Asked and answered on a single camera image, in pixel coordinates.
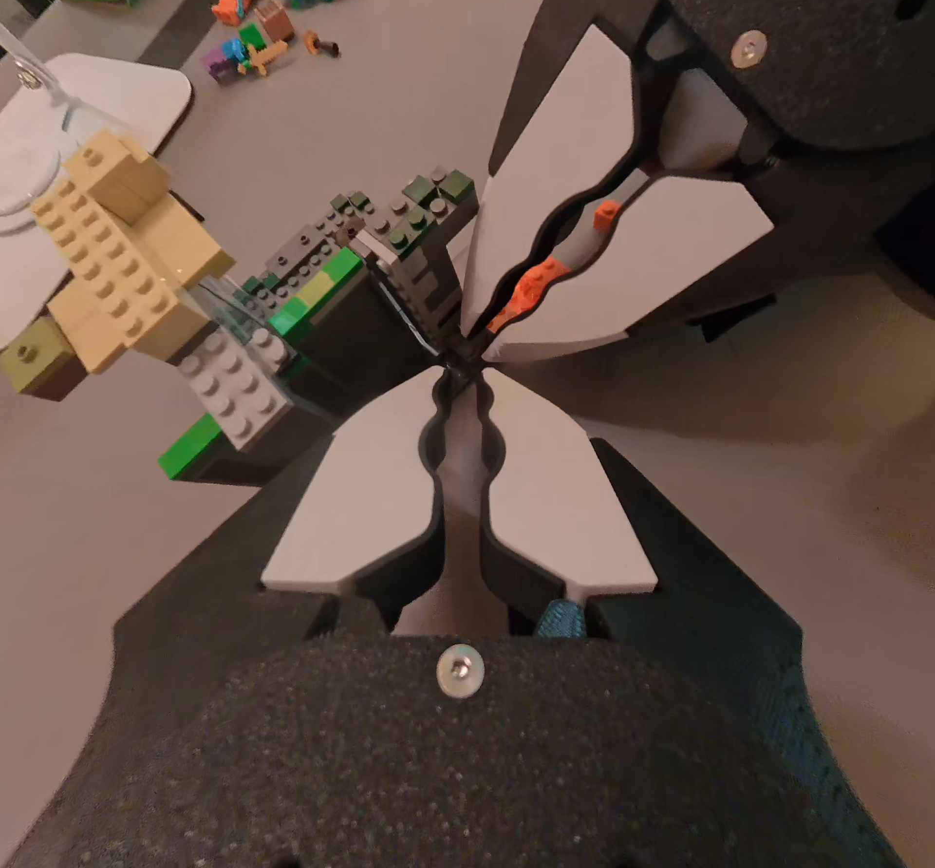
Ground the brick building model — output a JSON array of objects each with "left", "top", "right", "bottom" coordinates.
[{"left": 0, "top": 130, "right": 623, "bottom": 485}]

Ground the white book stand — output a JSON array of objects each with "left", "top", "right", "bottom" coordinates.
[{"left": 0, "top": 24, "right": 194, "bottom": 350}]

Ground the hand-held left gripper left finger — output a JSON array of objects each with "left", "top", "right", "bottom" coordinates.
[{"left": 259, "top": 365, "right": 448, "bottom": 591}]

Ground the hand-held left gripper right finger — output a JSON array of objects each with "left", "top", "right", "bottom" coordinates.
[{"left": 478, "top": 367, "right": 660, "bottom": 602}]

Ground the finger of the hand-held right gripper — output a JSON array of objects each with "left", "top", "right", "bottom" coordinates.
[
  {"left": 460, "top": 24, "right": 638, "bottom": 339},
  {"left": 482, "top": 176, "right": 775, "bottom": 365}
]

